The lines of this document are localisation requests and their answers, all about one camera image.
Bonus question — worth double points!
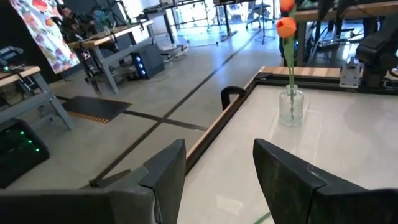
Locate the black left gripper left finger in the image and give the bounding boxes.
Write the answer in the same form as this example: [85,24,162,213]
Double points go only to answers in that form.
[0,138,187,224]

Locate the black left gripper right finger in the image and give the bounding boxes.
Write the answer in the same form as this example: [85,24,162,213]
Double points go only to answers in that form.
[252,138,398,224]

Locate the orange artificial tulip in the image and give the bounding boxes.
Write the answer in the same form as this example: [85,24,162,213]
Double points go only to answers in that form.
[279,0,297,19]
[275,16,298,121]

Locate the clear cut-glass vase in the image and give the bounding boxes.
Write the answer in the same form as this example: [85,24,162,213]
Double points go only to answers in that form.
[278,83,305,127]

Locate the black orange-striped floor ramp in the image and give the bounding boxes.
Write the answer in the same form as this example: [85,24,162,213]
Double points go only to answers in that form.
[61,95,134,124]

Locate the blue-lit computer tower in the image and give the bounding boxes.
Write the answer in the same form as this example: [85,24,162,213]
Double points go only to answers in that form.
[130,42,165,80]

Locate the black computer tower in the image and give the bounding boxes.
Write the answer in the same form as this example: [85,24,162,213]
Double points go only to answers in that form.
[0,119,50,190]

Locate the wooden desk grey legs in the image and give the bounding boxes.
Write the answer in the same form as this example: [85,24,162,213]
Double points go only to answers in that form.
[0,65,76,131]
[67,19,155,96]

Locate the black tripod stand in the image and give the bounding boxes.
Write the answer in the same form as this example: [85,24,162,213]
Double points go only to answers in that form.
[254,0,277,45]

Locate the wooden desk dark legs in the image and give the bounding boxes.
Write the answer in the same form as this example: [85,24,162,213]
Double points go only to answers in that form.
[294,0,398,68]

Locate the white floral cloth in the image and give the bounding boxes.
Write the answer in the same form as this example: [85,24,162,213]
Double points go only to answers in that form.
[8,0,81,75]

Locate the person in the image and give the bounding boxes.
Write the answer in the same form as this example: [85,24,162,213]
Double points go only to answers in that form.
[57,5,83,37]

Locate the grey metal mount plate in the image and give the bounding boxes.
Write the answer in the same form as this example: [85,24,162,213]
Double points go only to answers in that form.
[338,57,363,90]

